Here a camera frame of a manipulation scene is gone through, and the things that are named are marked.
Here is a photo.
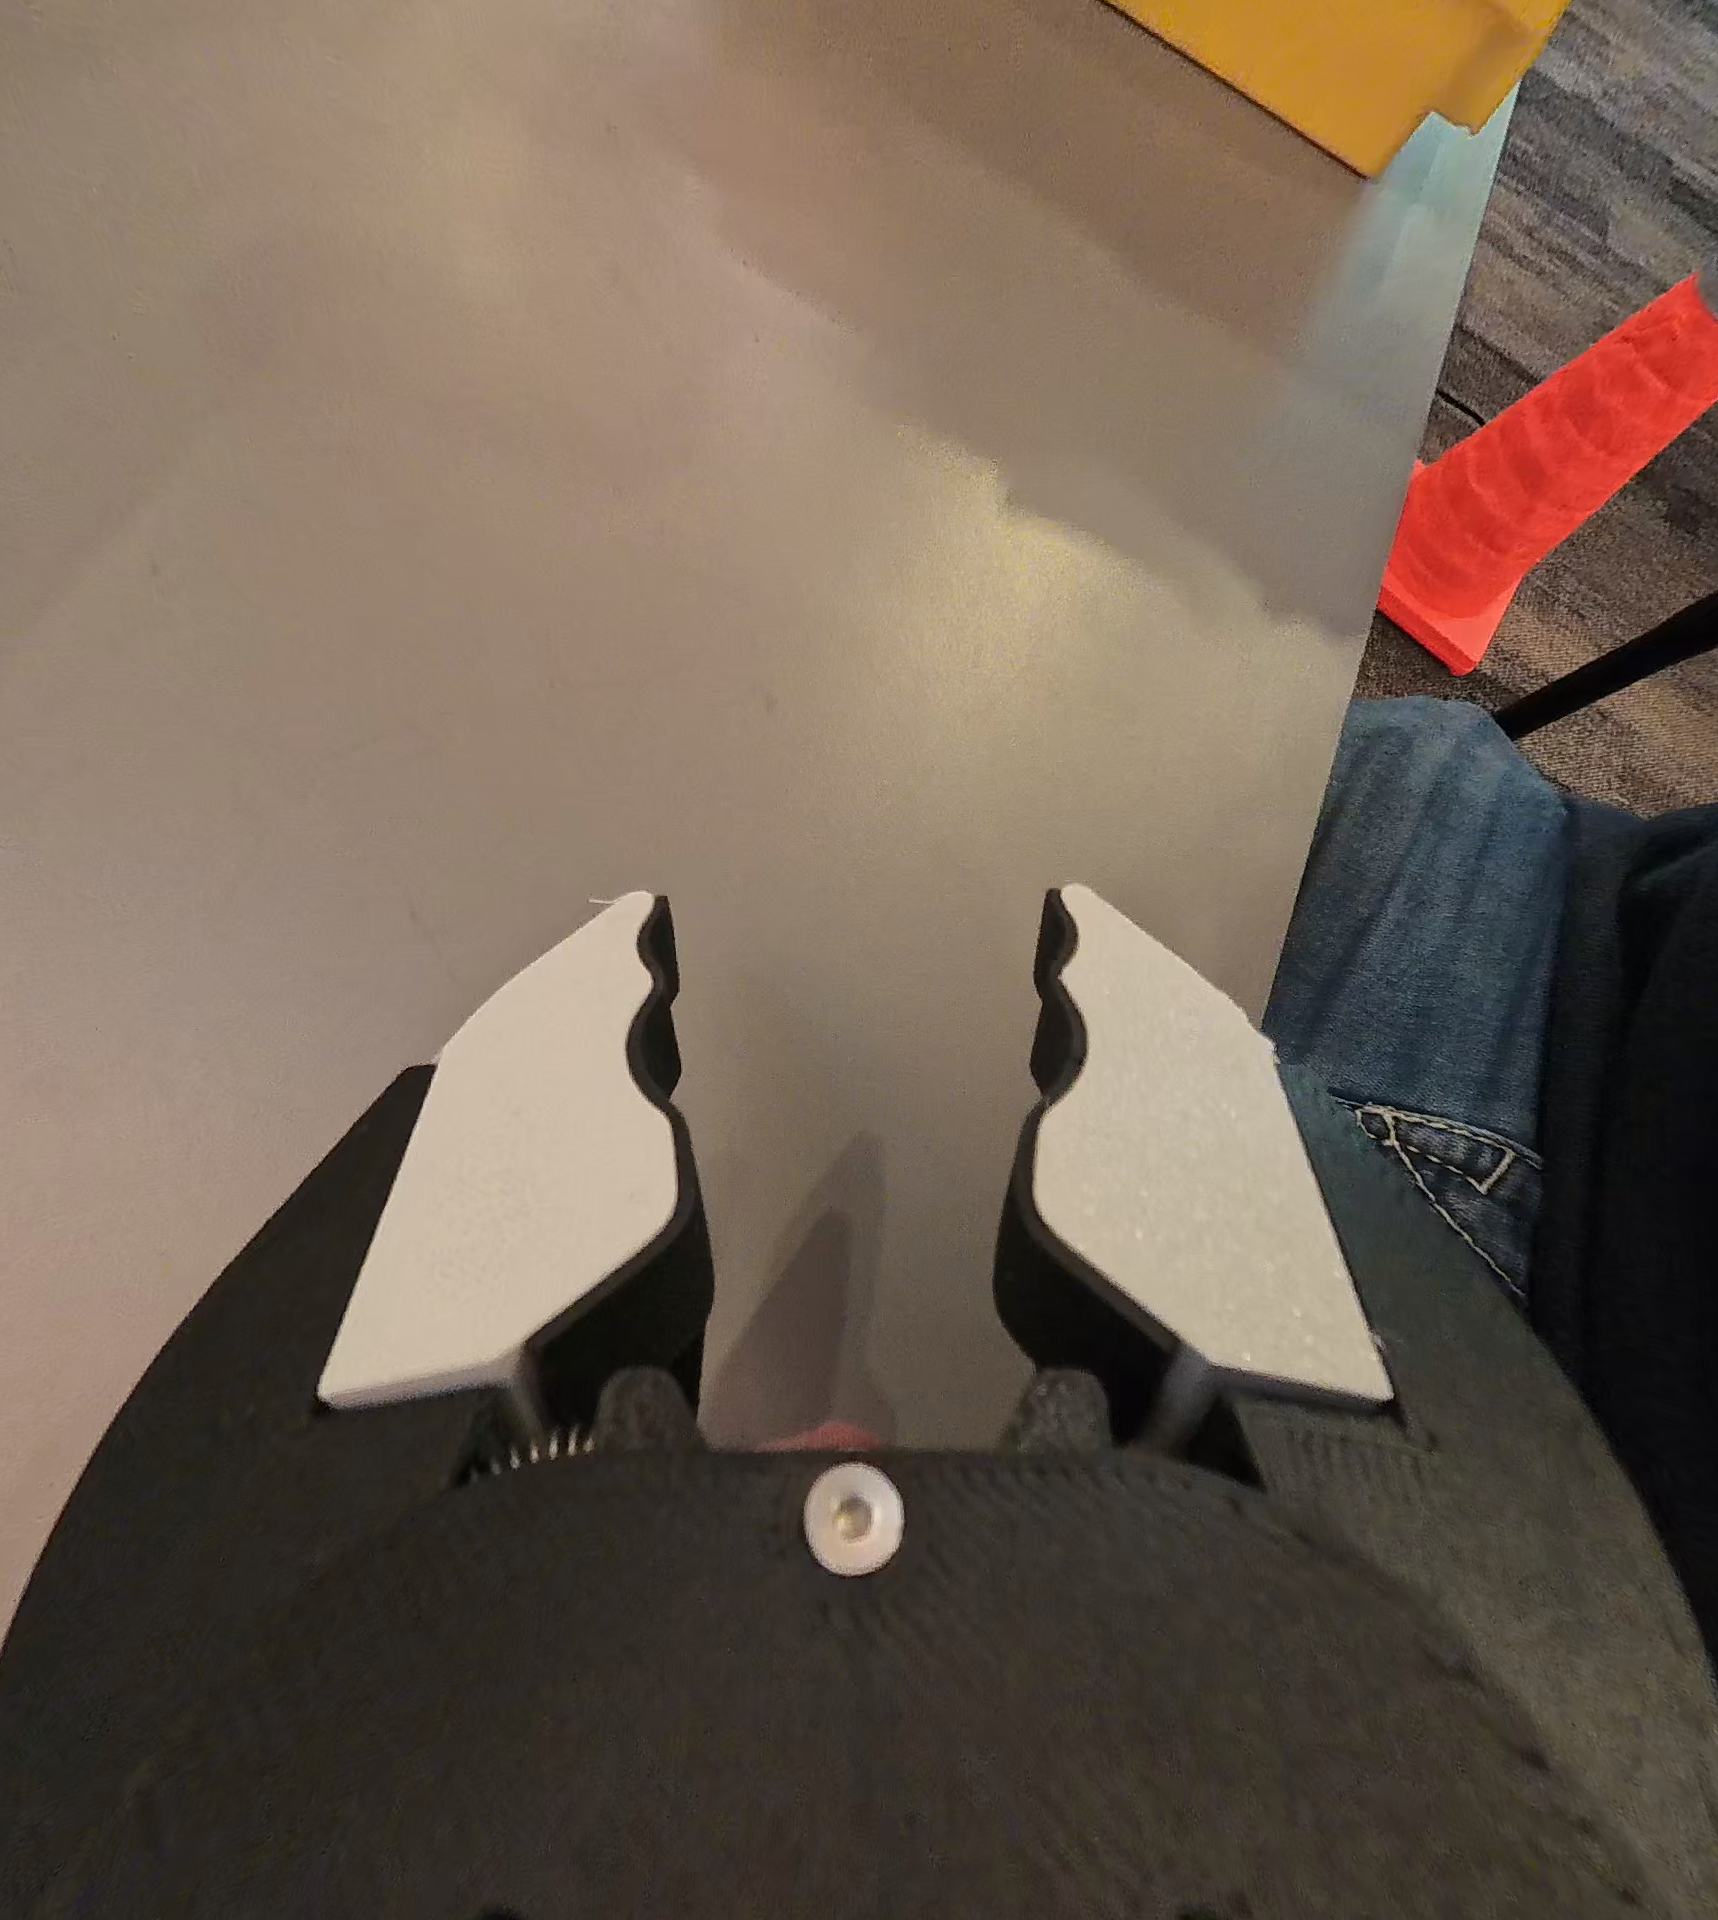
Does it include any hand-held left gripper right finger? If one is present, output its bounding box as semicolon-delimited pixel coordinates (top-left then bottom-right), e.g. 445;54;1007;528
995;878;1401;1447

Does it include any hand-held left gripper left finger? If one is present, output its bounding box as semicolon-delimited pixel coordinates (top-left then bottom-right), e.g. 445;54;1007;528
315;892;717;1447

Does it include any orange traffic cone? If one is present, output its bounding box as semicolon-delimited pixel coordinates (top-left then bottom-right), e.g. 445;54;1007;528
1375;180;1718;678

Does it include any black metal leg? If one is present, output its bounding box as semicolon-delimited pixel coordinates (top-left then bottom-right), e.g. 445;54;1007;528
1497;544;1718;741

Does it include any person's leg in jeans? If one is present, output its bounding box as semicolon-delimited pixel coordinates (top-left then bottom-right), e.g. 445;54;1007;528
1261;697;1574;1307

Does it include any yellow bin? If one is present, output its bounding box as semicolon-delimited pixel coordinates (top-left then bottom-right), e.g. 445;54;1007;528
1096;0;1574;180

